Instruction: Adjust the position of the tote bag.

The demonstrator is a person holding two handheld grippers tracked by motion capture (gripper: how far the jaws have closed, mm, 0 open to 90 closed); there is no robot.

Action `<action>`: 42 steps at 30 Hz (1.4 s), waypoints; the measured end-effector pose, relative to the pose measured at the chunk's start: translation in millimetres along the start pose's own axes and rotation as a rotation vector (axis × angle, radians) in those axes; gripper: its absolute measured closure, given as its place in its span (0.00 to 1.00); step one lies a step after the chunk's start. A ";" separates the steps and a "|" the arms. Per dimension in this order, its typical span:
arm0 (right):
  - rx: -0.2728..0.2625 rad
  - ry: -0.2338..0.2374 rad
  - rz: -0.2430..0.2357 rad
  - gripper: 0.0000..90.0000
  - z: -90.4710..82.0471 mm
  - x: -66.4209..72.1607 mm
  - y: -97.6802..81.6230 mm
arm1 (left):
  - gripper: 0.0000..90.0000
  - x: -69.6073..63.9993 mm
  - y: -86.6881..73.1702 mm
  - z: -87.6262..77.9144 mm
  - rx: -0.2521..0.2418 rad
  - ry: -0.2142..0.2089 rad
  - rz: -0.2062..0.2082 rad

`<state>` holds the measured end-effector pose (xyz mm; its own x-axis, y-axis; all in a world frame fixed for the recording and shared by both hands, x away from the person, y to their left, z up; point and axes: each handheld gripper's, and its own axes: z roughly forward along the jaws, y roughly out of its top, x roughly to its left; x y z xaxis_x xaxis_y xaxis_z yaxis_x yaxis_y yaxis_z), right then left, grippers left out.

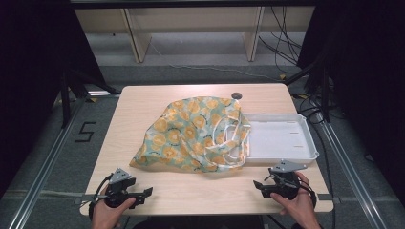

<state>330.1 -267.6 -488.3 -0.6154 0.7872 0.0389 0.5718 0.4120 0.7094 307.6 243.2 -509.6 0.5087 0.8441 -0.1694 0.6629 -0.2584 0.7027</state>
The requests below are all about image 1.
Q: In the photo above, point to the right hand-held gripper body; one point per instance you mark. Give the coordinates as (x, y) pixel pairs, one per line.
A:
(285, 184)

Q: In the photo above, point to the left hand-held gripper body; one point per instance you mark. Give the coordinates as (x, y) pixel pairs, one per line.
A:
(119, 187)

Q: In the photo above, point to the fruit print cloth bag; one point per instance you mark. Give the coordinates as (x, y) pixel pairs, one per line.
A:
(178, 133)

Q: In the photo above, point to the person's right hand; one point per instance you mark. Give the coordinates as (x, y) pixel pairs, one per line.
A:
(302, 210)

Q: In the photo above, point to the person's left hand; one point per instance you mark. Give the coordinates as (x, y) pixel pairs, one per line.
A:
(105, 216)

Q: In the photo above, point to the white plastic tray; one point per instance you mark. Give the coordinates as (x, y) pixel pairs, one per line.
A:
(277, 138)

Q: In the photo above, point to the person's dark clothing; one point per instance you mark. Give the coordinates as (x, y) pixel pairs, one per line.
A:
(197, 222)

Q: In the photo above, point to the dark round table grommet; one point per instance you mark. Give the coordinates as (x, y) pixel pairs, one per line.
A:
(236, 95)

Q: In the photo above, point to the black metal stand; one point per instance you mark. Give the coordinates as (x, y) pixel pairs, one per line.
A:
(324, 95)
(66, 98)

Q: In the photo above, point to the black curtain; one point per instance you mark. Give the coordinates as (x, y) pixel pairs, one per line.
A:
(366, 79)
(31, 79)

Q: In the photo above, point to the aluminium floor rail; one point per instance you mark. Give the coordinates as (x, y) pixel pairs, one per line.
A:
(47, 165)
(350, 171)

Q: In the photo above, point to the light wooden shelf frame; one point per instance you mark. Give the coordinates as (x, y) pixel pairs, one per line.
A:
(137, 38)

